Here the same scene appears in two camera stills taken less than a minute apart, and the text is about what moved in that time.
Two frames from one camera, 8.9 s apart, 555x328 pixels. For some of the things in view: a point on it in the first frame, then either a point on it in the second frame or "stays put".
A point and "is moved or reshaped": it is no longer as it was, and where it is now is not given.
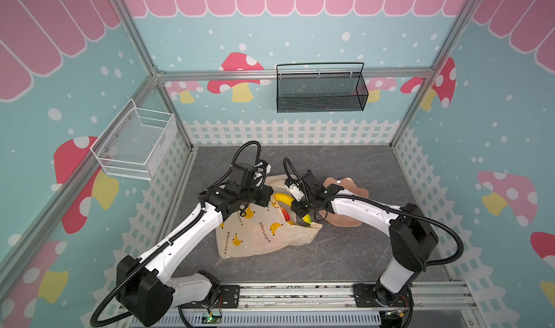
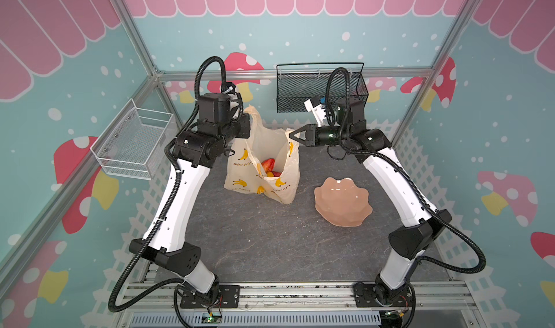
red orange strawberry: x=285 y=214 is moved or reshaped
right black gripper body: x=304 y=206 to x=332 y=136
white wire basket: x=135 y=143 stays put
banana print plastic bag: x=261 y=227 to x=267 y=162
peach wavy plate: x=350 y=187 stays put
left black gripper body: x=256 y=196 to x=235 y=128
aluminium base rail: x=331 y=306 stays put
